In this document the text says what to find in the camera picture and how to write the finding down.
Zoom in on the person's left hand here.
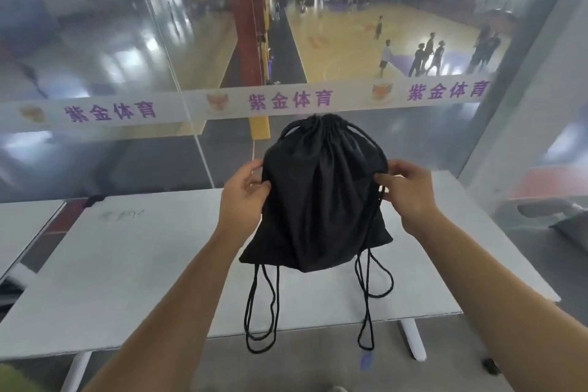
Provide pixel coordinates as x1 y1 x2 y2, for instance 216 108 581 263
216 158 273 239

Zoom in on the person's right hand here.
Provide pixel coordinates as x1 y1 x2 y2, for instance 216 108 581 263
374 159 443 237

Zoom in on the black drawstring bag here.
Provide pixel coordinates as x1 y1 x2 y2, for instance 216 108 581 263
239 113 395 354

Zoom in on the person's left forearm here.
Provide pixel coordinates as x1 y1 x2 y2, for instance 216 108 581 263
81 223 258 392

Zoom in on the person's right forearm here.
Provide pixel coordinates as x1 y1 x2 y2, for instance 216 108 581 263
404 209 588 392

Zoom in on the yellow pillar padding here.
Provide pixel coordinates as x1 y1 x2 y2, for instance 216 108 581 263
249 116 271 140

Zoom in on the white banner strip purple lettering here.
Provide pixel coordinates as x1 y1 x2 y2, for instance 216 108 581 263
0 72 491 135

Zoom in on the white table leg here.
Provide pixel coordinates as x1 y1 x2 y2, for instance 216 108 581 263
61 351 92 392
399 318 428 362

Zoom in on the red steel pillar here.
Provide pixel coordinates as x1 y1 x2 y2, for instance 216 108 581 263
223 0 271 85

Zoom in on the olive green garment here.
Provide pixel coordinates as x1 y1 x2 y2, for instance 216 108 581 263
0 363 45 392

